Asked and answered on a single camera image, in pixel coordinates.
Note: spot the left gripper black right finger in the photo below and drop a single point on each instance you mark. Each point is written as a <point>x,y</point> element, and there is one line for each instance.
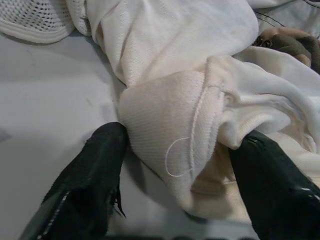
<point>275,200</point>

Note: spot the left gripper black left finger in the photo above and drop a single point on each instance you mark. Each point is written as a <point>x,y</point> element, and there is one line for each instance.
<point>82,187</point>

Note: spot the white knit garment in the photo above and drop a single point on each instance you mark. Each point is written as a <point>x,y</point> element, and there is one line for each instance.
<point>162,112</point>

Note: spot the beige brown cloth piece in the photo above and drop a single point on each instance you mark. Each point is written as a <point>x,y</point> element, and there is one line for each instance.
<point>292,45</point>

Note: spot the white mesh garment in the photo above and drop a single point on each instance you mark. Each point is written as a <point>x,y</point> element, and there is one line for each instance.
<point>37,15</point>

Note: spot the white cloth with dark seam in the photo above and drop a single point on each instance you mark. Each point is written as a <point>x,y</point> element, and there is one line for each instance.
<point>287,12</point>

